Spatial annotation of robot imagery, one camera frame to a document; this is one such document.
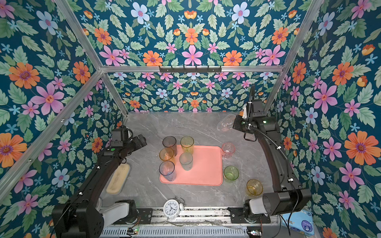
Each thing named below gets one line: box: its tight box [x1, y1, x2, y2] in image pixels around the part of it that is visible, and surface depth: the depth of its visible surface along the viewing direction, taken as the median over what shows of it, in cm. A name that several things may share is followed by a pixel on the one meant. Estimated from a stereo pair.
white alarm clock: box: [163, 196, 185, 221], surface depth 75 cm
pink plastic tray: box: [159, 144, 224, 186], surface depth 89 cm
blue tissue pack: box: [280, 209, 316, 237], surface depth 69 cm
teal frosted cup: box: [179, 152, 193, 172], surface depth 88 cm
